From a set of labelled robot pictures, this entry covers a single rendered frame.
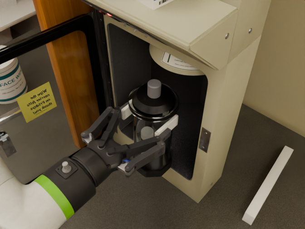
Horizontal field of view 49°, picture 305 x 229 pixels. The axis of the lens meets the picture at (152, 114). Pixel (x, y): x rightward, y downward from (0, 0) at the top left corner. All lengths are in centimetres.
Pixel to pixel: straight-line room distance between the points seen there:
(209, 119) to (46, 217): 34
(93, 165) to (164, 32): 30
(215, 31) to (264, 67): 64
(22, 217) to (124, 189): 41
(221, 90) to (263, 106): 59
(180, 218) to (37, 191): 42
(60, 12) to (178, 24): 36
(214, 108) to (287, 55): 45
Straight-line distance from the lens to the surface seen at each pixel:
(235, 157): 102
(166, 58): 67
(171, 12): 47
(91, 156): 63
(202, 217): 90
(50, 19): 74
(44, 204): 59
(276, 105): 115
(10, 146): 77
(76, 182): 60
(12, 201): 58
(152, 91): 67
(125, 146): 66
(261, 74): 111
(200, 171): 80
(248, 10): 53
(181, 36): 43
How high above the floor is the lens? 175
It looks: 48 degrees down
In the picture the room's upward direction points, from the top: straight up
